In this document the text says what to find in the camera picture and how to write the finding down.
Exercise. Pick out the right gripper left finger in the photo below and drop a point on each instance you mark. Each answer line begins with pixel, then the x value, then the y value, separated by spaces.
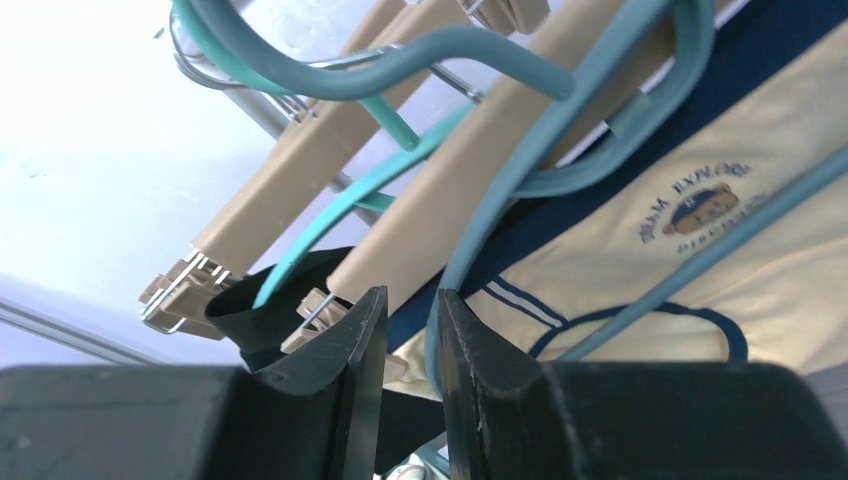
pixel 312 415

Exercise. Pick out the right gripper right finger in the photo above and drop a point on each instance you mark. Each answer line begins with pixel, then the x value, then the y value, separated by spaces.
pixel 510 416

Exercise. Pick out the wooden clip hanger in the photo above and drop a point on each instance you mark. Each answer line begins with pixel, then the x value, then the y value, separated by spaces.
pixel 412 241

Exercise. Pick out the white black underwear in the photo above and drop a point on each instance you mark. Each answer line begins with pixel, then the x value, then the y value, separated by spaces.
pixel 425 463

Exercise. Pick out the teal plastic hanger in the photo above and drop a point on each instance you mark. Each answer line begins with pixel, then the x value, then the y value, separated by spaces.
pixel 299 169

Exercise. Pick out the black garment on rack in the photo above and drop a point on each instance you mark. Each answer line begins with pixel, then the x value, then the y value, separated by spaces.
pixel 406 422

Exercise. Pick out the wooden hangers at back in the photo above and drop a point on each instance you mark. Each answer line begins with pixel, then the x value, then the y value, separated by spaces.
pixel 176 302

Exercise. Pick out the white clothes rack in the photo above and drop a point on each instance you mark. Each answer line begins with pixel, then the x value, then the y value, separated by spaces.
pixel 274 114

